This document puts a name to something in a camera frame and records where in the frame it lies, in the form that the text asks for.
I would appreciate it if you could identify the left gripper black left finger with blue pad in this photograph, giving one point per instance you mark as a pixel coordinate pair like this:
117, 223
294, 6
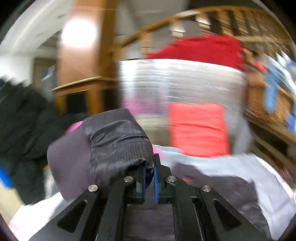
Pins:
97, 215

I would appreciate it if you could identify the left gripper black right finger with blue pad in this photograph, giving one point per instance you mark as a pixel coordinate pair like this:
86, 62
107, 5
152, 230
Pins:
200, 213

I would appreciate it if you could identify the black puffer jacket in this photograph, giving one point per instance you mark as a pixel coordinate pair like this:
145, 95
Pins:
108, 146

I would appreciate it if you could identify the pile of dark clothes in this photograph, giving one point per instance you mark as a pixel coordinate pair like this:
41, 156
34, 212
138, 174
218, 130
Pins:
29, 124

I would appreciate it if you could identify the grey bed sheet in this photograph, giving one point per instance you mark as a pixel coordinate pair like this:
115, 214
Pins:
275, 197

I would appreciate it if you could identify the red cushion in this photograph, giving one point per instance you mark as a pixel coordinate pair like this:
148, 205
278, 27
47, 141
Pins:
198, 130

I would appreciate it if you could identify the magenta pillow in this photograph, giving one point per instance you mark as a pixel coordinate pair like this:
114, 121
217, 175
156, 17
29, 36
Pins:
73, 127

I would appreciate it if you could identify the wicker basket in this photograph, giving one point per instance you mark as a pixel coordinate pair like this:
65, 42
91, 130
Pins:
255, 103

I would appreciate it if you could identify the wooden cabinet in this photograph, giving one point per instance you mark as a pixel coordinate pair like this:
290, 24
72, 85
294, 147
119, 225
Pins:
85, 69

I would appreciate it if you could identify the silver foil insulation mat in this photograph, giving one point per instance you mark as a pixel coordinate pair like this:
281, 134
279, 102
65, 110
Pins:
147, 87

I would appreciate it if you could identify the blue cloth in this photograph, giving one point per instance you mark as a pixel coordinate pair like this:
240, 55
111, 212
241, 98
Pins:
273, 81

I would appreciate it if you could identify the red blanket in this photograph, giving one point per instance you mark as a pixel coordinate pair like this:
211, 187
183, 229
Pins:
219, 50

